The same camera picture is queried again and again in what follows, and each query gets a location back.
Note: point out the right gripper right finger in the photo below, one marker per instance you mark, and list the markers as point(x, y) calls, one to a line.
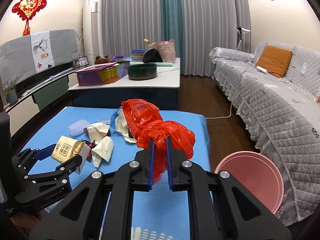
point(220, 207)

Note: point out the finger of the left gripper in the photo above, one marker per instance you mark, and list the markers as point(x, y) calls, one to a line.
point(44, 153)
point(68, 167)

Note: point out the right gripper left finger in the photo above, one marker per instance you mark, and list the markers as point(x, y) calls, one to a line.
point(100, 207)

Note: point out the red plastic bag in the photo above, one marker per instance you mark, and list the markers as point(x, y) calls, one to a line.
point(145, 122)

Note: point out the pink plastic trash basin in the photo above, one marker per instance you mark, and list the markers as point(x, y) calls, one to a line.
point(258, 174)

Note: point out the white foam net sleeve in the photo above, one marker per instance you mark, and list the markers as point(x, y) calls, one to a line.
point(77, 128)

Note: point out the white crumpled tissue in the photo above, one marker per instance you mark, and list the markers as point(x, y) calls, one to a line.
point(103, 150)

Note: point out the crumpled white paper wrapper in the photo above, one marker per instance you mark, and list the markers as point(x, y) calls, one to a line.
point(97, 131)

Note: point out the tv cabinet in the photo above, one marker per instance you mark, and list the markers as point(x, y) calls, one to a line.
point(38, 98)

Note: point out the small potted plant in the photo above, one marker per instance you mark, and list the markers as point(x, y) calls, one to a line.
point(10, 92)

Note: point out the white crumpled paper bag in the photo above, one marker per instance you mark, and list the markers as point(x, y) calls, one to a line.
point(122, 127)

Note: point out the grey covered television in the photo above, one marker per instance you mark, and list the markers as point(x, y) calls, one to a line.
point(28, 55)

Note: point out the colourful storage box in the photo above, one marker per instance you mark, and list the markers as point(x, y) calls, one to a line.
point(102, 74)

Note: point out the grey quilted sofa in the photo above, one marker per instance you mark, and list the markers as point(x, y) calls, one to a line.
point(282, 117)

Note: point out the dark green round basin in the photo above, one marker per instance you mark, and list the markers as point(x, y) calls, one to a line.
point(143, 71)

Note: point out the white coffee table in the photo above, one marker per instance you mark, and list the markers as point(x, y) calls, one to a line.
point(162, 90)

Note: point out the stacked coloured bowls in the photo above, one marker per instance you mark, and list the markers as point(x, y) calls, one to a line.
point(137, 54)

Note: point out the black hat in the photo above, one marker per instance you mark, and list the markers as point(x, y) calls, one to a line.
point(152, 56)

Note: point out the white power strip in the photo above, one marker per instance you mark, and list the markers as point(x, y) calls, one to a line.
point(261, 69)

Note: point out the red chinese knot decoration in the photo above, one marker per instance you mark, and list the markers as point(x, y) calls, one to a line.
point(26, 10)

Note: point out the pink fabric basket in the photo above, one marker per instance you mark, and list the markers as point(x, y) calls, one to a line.
point(166, 50)

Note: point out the orange cushion near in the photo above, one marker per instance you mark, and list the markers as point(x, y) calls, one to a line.
point(275, 60)

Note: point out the white standing air conditioner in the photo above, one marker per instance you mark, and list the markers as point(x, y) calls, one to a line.
point(92, 30)

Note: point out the white floor lamp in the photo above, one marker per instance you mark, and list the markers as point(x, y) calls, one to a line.
point(242, 31)

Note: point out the teal curtain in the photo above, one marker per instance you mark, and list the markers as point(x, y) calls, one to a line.
point(172, 22)

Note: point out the grey curtain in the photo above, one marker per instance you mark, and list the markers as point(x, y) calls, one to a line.
point(207, 24)

